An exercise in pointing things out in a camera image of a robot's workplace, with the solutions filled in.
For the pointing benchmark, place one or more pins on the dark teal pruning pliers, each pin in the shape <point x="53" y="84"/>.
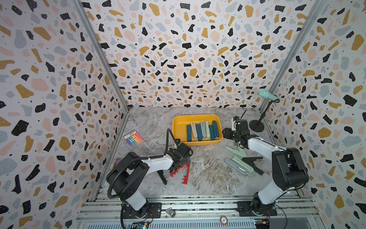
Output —
<point x="215" y="129"/>

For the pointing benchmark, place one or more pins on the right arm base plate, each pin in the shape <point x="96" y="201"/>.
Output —
<point x="255" y="208"/>

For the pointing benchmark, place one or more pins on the yellow plastic storage box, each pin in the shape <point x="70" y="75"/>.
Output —
<point x="180" y="123"/>

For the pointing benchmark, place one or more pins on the red open pruning pliers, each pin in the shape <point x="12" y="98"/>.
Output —
<point x="185" y="175"/>

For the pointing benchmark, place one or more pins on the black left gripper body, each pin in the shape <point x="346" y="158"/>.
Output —
<point x="187" y="161"/>

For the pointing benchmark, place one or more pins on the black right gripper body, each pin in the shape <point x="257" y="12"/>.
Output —
<point x="233" y="135"/>

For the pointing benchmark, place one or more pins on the mint green pruning pliers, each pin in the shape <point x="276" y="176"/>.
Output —
<point x="207" y="129"/>

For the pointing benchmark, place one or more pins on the cream pruning pliers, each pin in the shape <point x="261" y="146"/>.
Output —
<point x="194" y="130"/>

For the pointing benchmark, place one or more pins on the mint green microphone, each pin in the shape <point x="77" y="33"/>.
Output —
<point x="267" y="95"/>

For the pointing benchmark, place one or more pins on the silver round knob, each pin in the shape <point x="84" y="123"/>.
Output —
<point x="171" y="212"/>

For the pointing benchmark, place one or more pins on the black microphone stand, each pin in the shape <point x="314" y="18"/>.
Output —
<point x="257" y="125"/>

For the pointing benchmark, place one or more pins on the coloured marker pack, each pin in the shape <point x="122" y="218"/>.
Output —
<point x="133" y="139"/>

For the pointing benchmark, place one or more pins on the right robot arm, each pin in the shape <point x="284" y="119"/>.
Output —
<point x="288" y="169"/>

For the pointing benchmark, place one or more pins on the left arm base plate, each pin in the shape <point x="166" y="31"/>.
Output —
<point x="149" y="210"/>

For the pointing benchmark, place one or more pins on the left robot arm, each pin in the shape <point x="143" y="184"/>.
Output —
<point x="126" y="177"/>

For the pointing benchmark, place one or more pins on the small pink card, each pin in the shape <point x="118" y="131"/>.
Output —
<point x="117" y="161"/>

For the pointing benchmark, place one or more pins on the black open pliers lower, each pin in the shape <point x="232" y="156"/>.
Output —
<point x="161" y="175"/>

